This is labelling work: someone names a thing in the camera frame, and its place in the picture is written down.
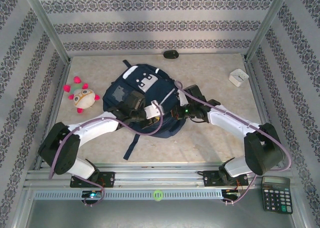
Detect navy blue backpack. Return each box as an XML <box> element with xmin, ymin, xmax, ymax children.
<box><xmin>102</xmin><ymin>60</ymin><xmax>187</xmax><ymax>160</ymax></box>

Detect cream plush toy pink knobs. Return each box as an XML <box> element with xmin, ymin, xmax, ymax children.
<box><xmin>62</xmin><ymin>76</ymin><xmax>101</xmax><ymax>115</ymax></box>

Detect white square alarm clock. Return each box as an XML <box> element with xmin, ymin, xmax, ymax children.
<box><xmin>228</xmin><ymin>68</ymin><xmax>250</xmax><ymax>88</ymax></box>

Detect black computer mouse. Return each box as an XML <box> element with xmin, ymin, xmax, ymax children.
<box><xmin>163</xmin><ymin>50</ymin><xmax>180</xmax><ymax>60</ymax></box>

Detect small controller board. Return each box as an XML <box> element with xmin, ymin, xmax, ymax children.
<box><xmin>221</xmin><ymin>189</ymin><xmax>243</xmax><ymax>200</ymax></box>
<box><xmin>81</xmin><ymin>189</ymin><xmax>104</xmax><ymax>200</ymax></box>

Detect black desk calculator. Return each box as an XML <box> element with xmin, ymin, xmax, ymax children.
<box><xmin>261</xmin><ymin>176</ymin><xmax>293</xmax><ymax>215</ymax></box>

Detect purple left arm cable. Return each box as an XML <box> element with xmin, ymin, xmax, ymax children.
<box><xmin>48</xmin><ymin>101</ymin><xmax>165</xmax><ymax>207</ymax></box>

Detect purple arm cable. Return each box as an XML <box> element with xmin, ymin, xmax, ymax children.
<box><xmin>174</xmin><ymin>80</ymin><xmax>293</xmax><ymax>206</ymax></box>
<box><xmin>48</xmin><ymin>101</ymin><xmax>165</xmax><ymax>207</ymax></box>

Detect aluminium mounting rail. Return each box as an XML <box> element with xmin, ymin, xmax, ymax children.
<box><xmin>23</xmin><ymin>162</ymin><xmax>293</xmax><ymax>190</ymax></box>

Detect aluminium side rail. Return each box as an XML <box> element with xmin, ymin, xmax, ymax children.
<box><xmin>34</xmin><ymin>62</ymin><xmax>72</xmax><ymax>170</ymax></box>
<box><xmin>244</xmin><ymin>60</ymin><xmax>286</xmax><ymax>168</ymax></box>

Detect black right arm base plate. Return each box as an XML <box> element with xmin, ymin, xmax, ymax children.
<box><xmin>201</xmin><ymin>170</ymin><xmax>250</xmax><ymax>188</ymax></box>

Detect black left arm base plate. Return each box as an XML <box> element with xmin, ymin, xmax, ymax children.
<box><xmin>69</xmin><ymin>171</ymin><xmax>116</xmax><ymax>188</ymax></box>

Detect green tape ring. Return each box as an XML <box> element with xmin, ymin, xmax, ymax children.
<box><xmin>152</xmin><ymin>189</ymin><xmax>165</xmax><ymax>201</ymax></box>

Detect slotted grey cable duct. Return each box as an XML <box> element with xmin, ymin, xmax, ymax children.
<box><xmin>33</xmin><ymin>189</ymin><xmax>224</xmax><ymax>200</ymax></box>

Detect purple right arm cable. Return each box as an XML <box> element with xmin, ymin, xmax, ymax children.
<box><xmin>174</xmin><ymin>80</ymin><xmax>293</xmax><ymax>206</ymax></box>

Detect aluminium frame post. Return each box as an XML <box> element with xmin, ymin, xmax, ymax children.
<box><xmin>243</xmin><ymin>0</ymin><xmax>293</xmax><ymax>62</ymax></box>
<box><xmin>21</xmin><ymin>0</ymin><xmax>72</xmax><ymax>65</ymax></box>

